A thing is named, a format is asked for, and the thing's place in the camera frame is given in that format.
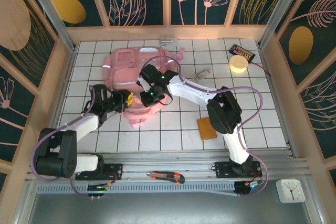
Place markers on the clear plastic stationery case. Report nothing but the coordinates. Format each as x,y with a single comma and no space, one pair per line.
203,73

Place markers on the orange black utility knife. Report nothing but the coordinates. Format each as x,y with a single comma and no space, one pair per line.
165,176

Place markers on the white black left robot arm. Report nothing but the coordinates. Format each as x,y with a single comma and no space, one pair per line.
84,125

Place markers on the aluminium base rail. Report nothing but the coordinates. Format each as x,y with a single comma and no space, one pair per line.
157,163

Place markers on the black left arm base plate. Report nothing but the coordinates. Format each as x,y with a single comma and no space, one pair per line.
115,169

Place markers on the pink backpack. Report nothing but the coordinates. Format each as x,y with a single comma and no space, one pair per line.
123,72

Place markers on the orange wallet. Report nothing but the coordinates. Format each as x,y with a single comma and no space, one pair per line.
203,129

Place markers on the aluminium corner post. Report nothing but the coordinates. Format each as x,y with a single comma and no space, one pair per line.
281,11
51,11

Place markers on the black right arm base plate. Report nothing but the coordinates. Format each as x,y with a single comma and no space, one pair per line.
223,169

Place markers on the white square clock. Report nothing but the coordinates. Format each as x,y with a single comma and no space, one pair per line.
290,190

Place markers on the small clear plastic item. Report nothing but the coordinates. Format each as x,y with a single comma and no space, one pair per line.
168,41

